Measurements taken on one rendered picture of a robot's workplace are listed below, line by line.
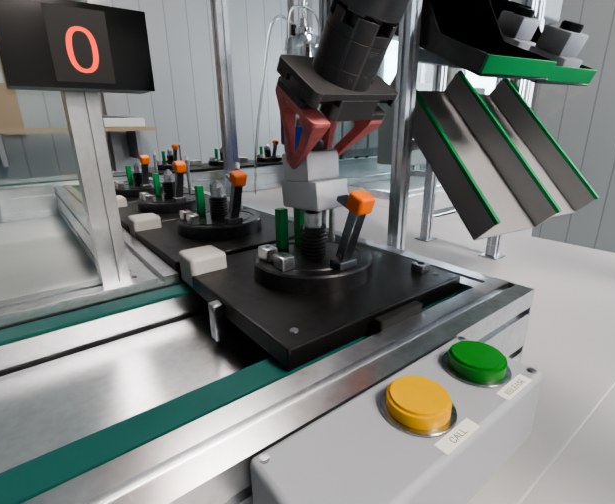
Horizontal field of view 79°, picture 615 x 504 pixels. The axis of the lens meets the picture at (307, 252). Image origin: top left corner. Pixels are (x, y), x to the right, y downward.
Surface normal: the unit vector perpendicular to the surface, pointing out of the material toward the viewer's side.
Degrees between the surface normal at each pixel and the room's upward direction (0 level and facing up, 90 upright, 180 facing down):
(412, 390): 0
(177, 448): 0
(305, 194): 92
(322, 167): 86
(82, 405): 0
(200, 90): 90
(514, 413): 90
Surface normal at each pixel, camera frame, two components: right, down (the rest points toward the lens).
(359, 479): -0.01, -0.95
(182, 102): 0.59, 0.25
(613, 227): -0.80, 0.20
